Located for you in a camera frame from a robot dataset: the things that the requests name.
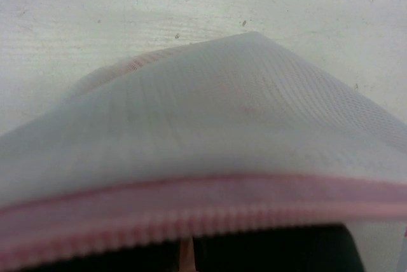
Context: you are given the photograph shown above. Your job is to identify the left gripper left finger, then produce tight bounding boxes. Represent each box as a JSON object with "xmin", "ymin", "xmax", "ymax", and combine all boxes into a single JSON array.
[{"xmin": 28, "ymin": 241, "xmax": 180, "ymax": 272}]

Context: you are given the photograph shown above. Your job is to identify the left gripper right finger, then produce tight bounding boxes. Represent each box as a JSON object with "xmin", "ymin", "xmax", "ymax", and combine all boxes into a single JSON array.
[{"xmin": 193, "ymin": 224, "xmax": 365, "ymax": 272}]

